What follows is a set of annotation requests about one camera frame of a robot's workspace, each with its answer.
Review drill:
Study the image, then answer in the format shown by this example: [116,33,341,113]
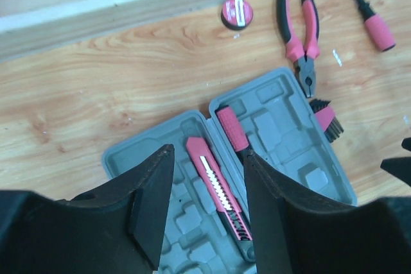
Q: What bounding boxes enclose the red black tape roll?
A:
[220,0,254,31]

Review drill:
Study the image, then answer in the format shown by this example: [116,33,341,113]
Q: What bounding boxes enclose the grey plastic tool case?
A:
[102,68,357,273]

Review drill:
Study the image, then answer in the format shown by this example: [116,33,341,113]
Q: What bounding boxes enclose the pink black pliers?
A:
[276,0,321,99]

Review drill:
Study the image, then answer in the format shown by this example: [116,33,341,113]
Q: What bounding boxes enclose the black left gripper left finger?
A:
[1,144,175,273]

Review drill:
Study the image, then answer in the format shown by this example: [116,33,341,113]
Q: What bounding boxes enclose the pink black utility knife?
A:
[186,137,256,262]

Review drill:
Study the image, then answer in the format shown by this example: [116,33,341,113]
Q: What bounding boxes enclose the pink black screwdriver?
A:
[355,0,396,52]
[216,106,252,163]

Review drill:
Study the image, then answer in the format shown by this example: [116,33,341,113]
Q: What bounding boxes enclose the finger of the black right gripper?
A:
[380,157,411,186]
[401,137,411,151]

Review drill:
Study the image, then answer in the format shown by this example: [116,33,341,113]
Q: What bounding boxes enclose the pink hex key set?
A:
[310,99,344,143]

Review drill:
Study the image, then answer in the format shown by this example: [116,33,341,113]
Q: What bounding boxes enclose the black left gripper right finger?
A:
[243,151,410,273]

